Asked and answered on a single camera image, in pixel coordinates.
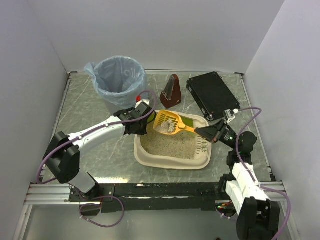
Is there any aluminium rail frame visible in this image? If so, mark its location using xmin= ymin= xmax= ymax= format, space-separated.
xmin=12 ymin=71 xmax=78 ymax=240

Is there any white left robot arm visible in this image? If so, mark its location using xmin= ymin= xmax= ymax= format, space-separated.
xmin=42 ymin=101 xmax=155 ymax=198

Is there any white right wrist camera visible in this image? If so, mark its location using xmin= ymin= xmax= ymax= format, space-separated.
xmin=223 ymin=109 xmax=239 ymax=124

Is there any black rectangular case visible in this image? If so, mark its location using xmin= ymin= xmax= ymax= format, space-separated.
xmin=186 ymin=71 xmax=241 ymax=122

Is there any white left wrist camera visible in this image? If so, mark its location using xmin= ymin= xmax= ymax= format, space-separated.
xmin=135 ymin=95 xmax=150 ymax=108

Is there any grey litter clump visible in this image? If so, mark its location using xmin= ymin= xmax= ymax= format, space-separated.
xmin=155 ymin=119 xmax=176 ymax=134

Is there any yellow litter scoop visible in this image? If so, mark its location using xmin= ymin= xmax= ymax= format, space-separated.
xmin=153 ymin=110 xmax=196 ymax=136

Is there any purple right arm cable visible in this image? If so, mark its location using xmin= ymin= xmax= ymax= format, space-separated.
xmin=217 ymin=107 xmax=293 ymax=240

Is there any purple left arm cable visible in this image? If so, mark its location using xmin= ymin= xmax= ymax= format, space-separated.
xmin=36 ymin=90 xmax=159 ymax=228

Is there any brown wooden metronome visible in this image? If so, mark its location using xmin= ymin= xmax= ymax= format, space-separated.
xmin=159 ymin=74 xmax=182 ymax=109

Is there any beige cat litter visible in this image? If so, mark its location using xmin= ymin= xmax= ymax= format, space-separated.
xmin=140 ymin=123 xmax=196 ymax=160

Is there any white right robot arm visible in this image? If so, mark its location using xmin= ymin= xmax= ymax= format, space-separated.
xmin=194 ymin=120 xmax=280 ymax=240

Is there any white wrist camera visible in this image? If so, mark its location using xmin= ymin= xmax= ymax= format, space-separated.
xmin=223 ymin=109 xmax=239 ymax=124
xmin=135 ymin=95 xmax=150 ymax=108

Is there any grey bin with blue bag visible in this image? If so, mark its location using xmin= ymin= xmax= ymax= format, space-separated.
xmin=84 ymin=56 xmax=147 ymax=114

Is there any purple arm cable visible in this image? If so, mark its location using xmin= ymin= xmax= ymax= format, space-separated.
xmin=217 ymin=107 xmax=293 ymax=240
xmin=36 ymin=90 xmax=159 ymax=228

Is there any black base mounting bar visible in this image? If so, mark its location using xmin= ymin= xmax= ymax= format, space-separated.
xmin=68 ymin=182 xmax=230 ymax=213

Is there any beige litter box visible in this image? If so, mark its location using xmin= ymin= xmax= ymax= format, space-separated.
xmin=134 ymin=109 xmax=213 ymax=171

